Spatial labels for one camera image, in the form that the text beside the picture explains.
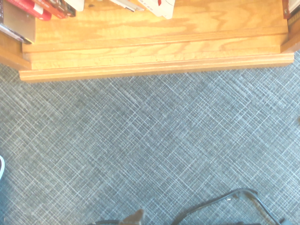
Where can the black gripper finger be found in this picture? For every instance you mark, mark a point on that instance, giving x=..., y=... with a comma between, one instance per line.
x=136, y=219

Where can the wooden bookshelf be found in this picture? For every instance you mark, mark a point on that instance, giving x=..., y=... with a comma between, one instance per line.
x=150, y=35

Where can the white book with red art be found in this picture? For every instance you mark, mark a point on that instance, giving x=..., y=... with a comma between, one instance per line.
x=164, y=9

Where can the pale striped thin book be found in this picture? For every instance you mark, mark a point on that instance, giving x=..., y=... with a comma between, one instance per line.
x=126, y=5

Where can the black spine book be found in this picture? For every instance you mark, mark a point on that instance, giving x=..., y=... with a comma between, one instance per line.
x=70, y=10

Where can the plain white book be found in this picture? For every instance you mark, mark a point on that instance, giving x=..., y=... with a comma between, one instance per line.
x=78, y=4

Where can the dark red book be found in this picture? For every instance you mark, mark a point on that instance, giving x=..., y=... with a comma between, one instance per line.
x=52, y=9

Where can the bright red book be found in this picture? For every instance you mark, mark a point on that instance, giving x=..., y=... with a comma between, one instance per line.
x=23, y=4

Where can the dark maroon book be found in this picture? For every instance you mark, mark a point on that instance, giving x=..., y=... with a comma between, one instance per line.
x=286, y=9

